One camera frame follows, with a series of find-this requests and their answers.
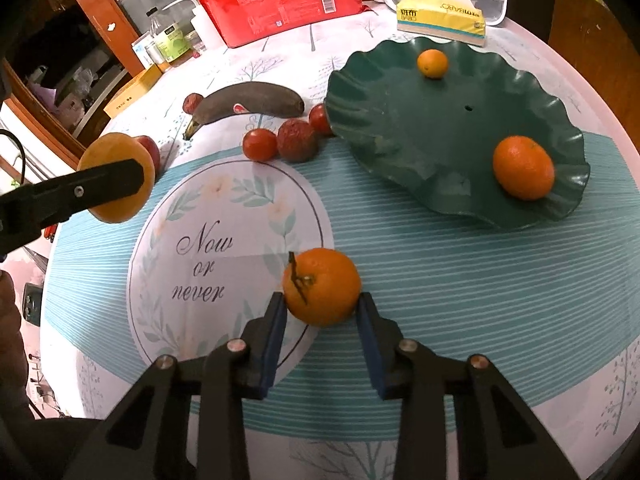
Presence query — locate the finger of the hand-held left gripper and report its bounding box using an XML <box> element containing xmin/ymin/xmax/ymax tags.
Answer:
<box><xmin>0</xmin><ymin>158</ymin><xmax>146</xmax><ymax>258</ymax></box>

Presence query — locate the black cable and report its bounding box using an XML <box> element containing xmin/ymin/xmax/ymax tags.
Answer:
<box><xmin>0</xmin><ymin>129</ymin><xmax>28</xmax><ymax>188</ymax></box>

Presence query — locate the green wavy plate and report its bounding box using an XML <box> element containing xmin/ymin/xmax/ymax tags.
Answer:
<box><xmin>324</xmin><ymin>36</ymin><xmax>592</xmax><ymax>231</ymax></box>

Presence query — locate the small white blue box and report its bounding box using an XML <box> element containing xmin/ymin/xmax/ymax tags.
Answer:
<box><xmin>131</xmin><ymin>32</ymin><xmax>161</xmax><ymax>68</ymax></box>

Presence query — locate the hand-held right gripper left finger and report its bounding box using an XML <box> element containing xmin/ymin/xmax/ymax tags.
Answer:
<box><xmin>65</xmin><ymin>291</ymin><xmax>289</xmax><ymax>480</ymax></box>

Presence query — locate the wrinkled red date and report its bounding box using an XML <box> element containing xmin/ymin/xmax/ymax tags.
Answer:
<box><xmin>276</xmin><ymin>118</ymin><xmax>319</xmax><ymax>163</ymax></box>

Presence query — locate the red tomato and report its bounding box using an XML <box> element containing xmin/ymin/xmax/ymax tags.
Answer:
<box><xmin>242</xmin><ymin>128</ymin><xmax>279</xmax><ymax>163</ymax></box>
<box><xmin>308</xmin><ymin>103</ymin><xmax>335</xmax><ymax>136</ymax></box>

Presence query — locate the red yellow apple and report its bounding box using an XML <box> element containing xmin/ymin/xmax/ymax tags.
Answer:
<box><xmin>134</xmin><ymin>135</ymin><xmax>162</xmax><ymax>178</ymax></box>

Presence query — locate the white squeeze bottle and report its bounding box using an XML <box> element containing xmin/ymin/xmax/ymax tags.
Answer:
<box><xmin>157</xmin><ymin>0</ymin><xmax>226</xmax><ymax>51</ymax></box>

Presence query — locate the red paper cup pack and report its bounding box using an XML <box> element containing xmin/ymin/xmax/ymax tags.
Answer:
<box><xmin>198</xmin><ymin>0</ymin><xmax>373</xmax><ymax>49</ymax></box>

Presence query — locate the yellow tissue box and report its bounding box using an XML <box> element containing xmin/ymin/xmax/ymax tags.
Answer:
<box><xmin>396</xmin><ymin>0</ymin><xmax>487</xmax><ymax>48</ymax></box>

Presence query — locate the green label bottle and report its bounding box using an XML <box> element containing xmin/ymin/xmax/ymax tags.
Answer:
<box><xmin>146</xmin><ymin>8</ymin><xmax>193</xmax><ymax>64</ymax></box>

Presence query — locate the wooden cupboard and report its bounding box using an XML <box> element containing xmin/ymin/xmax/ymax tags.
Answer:
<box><xmin>547</xmin><ymin>0</ymin><xmax>640</xmax><ymax>126</ymax></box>

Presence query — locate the small kumquat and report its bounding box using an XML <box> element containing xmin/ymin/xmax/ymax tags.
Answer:
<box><xmin>417</xmin><ymin>49</ymin><xmax>449</xmax><ymax>80</ymax></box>

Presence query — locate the mandarin with stem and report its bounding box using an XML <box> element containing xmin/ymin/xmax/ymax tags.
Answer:
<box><xmin>282</xmin><ymin>248</ymin><xmax>362</xmax><ymax>327</ymax></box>

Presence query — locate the wooden glass cabinet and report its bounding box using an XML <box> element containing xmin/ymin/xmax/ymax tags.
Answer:
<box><xmin>0</xmin><ymin>0</ymin><xmax>151</xmax><ymax>161</ymax></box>

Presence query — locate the orange mandarin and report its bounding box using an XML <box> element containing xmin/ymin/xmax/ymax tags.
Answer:
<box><xmin>492</xmin><ymin>135</ymin><xmax>556</xmax><ymax>202</ymax></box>

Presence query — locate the yellow cardboard box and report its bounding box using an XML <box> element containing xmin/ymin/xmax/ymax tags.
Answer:
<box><xmin>103</xmin><ymin>64</ymin><xmax>164</xmax><ymax>120</ymax></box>

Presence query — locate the yellow round fruit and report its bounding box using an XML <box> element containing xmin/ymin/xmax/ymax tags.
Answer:
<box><xmin>77</xmin><ymin>132</ymin><xmax>156</xmax><ymax>224</ymax></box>

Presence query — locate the black smartphone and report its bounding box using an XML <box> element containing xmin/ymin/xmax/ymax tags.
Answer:
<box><xmin>22</xmin><ymin>282</ymin><xmax>46</xmax><ymax>326</ymax></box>

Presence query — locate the printed tablecloth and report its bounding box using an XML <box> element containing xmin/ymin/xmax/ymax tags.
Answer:
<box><xmin>37</xmin><ymin>0</ymin><xmax>640</xmax><ymax>480</ymax></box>

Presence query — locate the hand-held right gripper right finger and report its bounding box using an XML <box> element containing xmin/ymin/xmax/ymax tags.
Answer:
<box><xmin>354</xmin><ymin>291</ymin><xmax>581</xmax><ymax>480</ymax></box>

